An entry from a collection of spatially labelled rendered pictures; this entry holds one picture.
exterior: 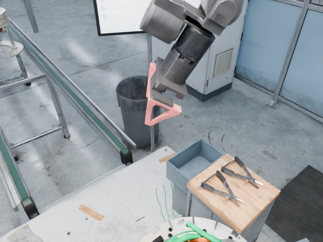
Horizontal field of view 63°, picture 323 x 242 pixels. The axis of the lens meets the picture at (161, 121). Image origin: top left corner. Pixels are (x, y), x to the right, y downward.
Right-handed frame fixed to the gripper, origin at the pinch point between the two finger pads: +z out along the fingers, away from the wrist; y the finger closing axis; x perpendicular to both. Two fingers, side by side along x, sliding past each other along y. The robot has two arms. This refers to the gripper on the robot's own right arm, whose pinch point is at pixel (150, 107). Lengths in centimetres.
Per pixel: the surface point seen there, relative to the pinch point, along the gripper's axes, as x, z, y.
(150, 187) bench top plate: 28, 53, -24
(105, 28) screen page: -14, 20, -77
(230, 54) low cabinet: 112, 39, -214
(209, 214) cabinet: 33.7, 25.2, 2.4
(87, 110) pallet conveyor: -5, 74, -81
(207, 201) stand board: 29.1, 19.8, 2.4
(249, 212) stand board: 38.3, 14.1, 6.3
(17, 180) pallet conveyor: -23, 84, -29
